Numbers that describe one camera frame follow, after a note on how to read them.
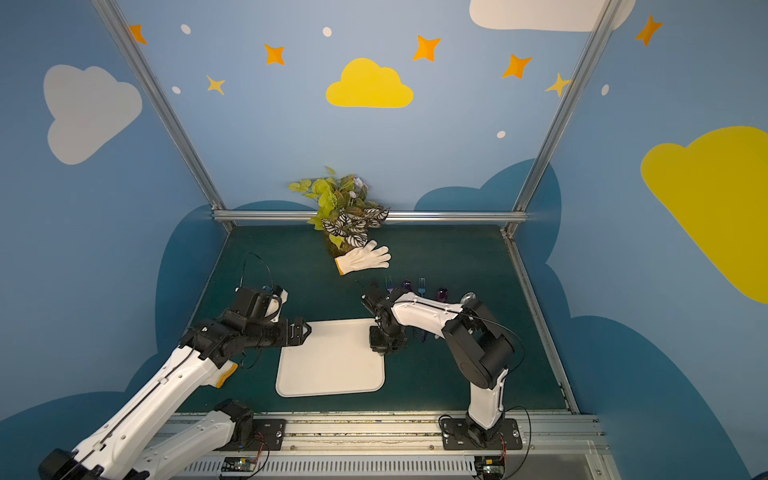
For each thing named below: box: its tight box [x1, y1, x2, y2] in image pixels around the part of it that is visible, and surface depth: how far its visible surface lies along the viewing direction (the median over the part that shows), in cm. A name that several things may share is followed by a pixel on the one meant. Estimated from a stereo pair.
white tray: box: [275, 318, 385, 398], surface depth 87 cm
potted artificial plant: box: [288, 166, 391, 258], surface depth 98 cm
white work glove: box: [334, 240, 391, 276], surface depth 113 cm
